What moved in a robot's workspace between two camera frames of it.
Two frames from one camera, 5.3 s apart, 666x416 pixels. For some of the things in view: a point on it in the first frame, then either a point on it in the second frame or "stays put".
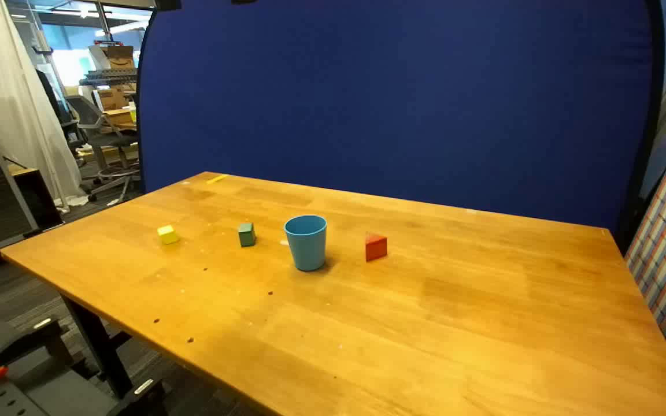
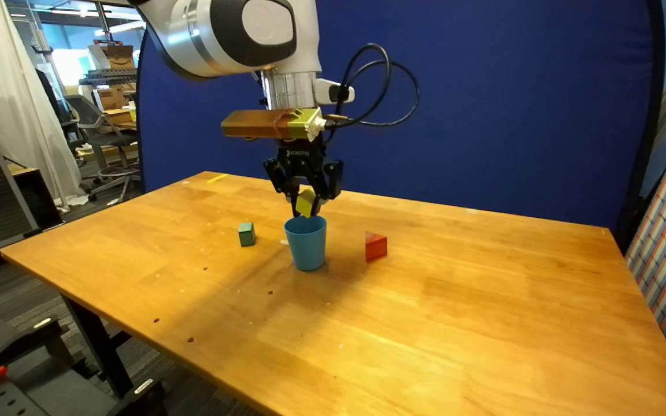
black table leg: [103, 351] stays put
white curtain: [5, 98] stays put
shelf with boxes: [113, 74] stays put
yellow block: [167, 235] → [306, 200]
